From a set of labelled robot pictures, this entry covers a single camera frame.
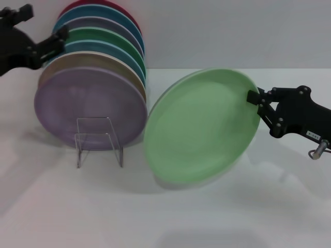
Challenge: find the light blue plate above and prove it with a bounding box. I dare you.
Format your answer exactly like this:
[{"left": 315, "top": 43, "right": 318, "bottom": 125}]
[{"left": 46, "top": 39, "right": 146, "bottom": 84}]

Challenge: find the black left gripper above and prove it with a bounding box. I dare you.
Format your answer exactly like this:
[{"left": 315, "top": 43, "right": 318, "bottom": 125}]
[{"left": 0, "top": 3, "right": 70, "bottom": 77}]

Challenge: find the purple plate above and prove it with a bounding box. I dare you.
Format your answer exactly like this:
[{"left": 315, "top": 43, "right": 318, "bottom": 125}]
[{"left": 33, "top": 66, "right": 148, "bottom": 152}]

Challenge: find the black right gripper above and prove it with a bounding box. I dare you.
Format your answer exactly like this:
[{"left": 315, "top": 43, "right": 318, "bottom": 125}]
[{"left": 246, "top": 85, "right": 331, "bottom": 142}]

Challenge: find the maroon red plate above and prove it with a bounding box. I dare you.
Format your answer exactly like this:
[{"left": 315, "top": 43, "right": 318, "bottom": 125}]
[{"left": 57, "top": 0, "right": 143, "bottom": 40}]

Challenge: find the clear acrylic plate rack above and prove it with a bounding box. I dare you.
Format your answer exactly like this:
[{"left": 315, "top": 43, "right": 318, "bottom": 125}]
[{"left": 74, "top": 117, "right": 124, "bottom": 169}]

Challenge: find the grey lavender plate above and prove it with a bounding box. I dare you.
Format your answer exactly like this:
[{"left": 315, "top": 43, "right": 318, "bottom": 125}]
[{"left": 62, "top": 15, "right": 145, "bottom": 59}]

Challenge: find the beige plate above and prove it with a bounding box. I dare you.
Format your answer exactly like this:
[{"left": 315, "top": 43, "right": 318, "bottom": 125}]
[{"left": 38, "top": 51, "right": 148, "bottom": 104}]

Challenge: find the silver cable connector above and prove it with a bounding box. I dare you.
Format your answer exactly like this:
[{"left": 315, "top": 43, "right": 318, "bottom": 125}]
[{"left": 307, "top": 139, "right": 331, "bottom": 161}]

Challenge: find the light green plate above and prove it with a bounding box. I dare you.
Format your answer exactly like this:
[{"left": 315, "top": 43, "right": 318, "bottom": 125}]
[{"left": 143, "top": 67, "right": 261, "bottom": 185}]

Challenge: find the dark green plate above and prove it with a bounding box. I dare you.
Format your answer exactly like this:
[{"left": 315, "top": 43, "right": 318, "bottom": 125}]
[{"left": 62, "top": 26, "right": 147, "bottom": 81}]

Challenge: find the teal blue plate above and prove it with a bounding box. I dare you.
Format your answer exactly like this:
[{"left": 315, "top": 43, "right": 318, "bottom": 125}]
[{"left": 51, "top": 3, "right": 144, "bottom": 56}]

